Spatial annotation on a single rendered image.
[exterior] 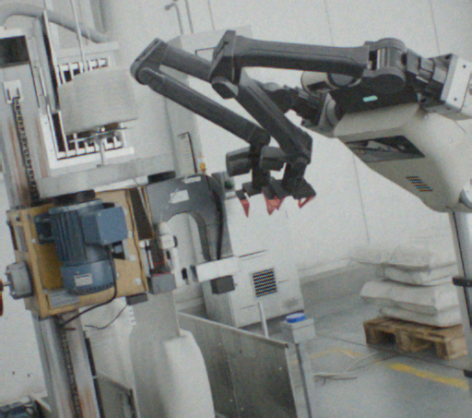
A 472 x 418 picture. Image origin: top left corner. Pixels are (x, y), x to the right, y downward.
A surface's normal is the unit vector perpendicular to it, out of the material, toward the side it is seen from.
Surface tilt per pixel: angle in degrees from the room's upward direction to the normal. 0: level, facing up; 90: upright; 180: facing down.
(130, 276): 90
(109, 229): 90
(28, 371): 92
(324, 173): 90
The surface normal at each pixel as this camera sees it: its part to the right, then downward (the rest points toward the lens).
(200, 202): 0.40, -0.03
